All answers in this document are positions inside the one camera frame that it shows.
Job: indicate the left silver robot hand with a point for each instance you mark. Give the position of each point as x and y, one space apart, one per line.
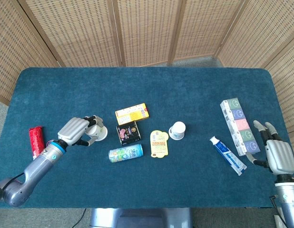
72 130

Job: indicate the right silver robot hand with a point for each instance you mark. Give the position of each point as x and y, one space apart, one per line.
280 154

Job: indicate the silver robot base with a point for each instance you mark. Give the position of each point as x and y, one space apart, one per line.
137 218

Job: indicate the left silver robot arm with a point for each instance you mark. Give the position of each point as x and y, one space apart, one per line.
37 166

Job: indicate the red snack packet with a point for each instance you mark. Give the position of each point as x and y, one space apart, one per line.
36 140

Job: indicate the multicolour tissue pack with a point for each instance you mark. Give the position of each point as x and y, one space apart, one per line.
239 126

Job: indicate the blue white toothpaste tube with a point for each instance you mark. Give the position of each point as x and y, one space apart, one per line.
228 154

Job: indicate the black rectangular tin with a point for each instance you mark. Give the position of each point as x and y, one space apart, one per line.
128 133

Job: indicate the light blue drink can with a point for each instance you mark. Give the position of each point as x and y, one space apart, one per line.
125 153

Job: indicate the yellow cardboard box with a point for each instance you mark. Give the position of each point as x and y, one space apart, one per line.
132 114

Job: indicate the white floor object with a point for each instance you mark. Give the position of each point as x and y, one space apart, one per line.
278 221

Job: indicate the yellow shaped card packet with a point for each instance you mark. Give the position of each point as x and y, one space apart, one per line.
159 145

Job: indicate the blue table cloth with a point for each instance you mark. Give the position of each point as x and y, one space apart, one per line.
161 185

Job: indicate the woven rattan folding screen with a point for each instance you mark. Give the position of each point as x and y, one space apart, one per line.
147 31

